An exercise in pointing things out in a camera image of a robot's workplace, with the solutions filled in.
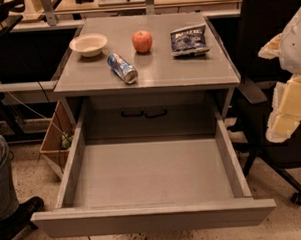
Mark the grey drawer cabinet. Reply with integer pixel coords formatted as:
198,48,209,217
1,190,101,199
55,13,240,146

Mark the blue soda can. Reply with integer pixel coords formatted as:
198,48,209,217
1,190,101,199
107,53,138,84

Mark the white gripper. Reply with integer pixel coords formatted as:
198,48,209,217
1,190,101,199
258,7,301,143

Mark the blue chip bag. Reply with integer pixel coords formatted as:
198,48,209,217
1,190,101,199
170,24,209,57

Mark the wooden background desk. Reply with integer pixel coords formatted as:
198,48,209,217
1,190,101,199
13,0,241,32

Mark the red apple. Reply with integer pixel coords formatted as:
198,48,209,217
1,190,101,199
132,30,153,53

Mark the grey open top drawer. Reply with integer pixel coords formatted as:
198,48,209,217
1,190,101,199
32,96,275,237

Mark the person's leg in jeans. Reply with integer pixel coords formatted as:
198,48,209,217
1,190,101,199
0,135,19,221

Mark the cardboard box with trash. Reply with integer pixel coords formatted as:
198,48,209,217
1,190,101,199
40,101,73,178

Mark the black office chair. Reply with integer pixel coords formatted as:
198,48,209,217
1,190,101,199
230,0,301,206

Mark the white paper bowl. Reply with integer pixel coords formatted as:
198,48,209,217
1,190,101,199
69,33,108,58

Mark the black shoe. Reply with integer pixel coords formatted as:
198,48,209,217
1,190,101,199
0,196,44,240

